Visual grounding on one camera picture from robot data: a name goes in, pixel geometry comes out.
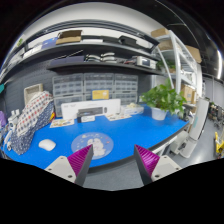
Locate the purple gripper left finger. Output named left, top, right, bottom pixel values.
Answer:
left=45, top=145, right=93, bottom=186

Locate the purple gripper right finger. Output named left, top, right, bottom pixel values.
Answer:
left=134, top=145, right=181, bottom=185

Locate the white computer mouse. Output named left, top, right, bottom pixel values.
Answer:
left=38, top=139, right=56, bottom=151

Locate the round cartoon mouse pad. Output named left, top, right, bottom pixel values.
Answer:
left=71, top=132, right=114, bottom=160

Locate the white office chair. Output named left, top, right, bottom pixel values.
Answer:
left=170, top=98, right=209, bottom=158

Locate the left picture card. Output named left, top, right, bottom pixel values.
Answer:
left=50, top=119, right=74, bottom=128

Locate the picture card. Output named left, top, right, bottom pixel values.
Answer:
left=50, top=119, right=74, bottom=128
left=106, top=114, right=132, bottom=121

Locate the clear box with items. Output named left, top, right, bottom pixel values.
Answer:
left=121, top=103, right=144, bottom=115

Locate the right picture card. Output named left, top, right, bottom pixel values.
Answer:
left=106, top=114, right=132, bottom=121

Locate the green potted plant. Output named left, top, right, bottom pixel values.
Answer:
left=140, top=79, right=187, bottom=121

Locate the patterned fabric bag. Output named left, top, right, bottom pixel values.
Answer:
left=11, top=91, right=54, bottom=155

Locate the yellow card on drawers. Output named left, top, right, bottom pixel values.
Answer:
left=92, top=90, right=109, bottom=100

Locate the white small robot toy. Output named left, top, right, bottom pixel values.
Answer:
left=4, top=109, right=20, bottom=151

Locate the grey drawer organiser cabinet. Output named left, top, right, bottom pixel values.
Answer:
left=52, top=73, right=138, bottom=117

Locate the white plastic basket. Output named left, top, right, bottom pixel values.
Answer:
left=24, top=83, right=43, bottom=104

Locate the white device on shelf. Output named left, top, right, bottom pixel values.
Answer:
left=136, top=56, right=156, bottom=69

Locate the white metal storage rack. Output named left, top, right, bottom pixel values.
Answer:
left=151, top=28, right=202, bottom=99

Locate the brown cardboard box top shelf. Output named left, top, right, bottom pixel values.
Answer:
left=56, top=30, right=81, bottom=45

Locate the lower black wall shelf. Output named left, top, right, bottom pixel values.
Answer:
left=47, top=61, right=163, bottom=76

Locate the black wall shelf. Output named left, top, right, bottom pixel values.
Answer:
left=0, top=36, right=159, bottom=82
left=47, top=61, right=163, bottom=76

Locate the upper black wall shelf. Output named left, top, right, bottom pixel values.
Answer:
left=0, top=36, right=159, bottom=82

